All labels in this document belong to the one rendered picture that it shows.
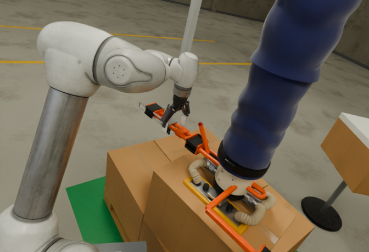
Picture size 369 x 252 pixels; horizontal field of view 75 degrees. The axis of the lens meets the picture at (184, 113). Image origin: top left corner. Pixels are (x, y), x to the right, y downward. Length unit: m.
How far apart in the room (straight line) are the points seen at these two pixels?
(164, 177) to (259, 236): 0.49
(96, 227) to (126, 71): 1.73
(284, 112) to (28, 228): 0.85
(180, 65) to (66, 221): 1.56
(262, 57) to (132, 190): 1.18
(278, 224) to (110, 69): 1.00
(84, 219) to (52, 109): 1.59
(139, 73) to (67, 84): 0.19
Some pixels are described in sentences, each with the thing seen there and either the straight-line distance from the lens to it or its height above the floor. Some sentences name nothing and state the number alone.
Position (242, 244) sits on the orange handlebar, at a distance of 0.94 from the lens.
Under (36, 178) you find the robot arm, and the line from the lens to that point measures 0.76.
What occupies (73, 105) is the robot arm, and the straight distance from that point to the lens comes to 0.69.
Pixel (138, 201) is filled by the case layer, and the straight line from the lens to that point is 1.61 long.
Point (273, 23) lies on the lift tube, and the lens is 0.82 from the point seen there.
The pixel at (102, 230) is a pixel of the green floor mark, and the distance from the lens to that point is 2.14.
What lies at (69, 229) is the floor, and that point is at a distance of 2.17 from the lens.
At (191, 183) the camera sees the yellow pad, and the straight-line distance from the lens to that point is 1.19.
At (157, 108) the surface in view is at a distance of 1.41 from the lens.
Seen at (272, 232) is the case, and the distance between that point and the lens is 1.22.
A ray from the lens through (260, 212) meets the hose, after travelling 1.13.
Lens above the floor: 1.81
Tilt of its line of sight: 30 degrees down
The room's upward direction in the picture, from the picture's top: 14 degrees clockwise
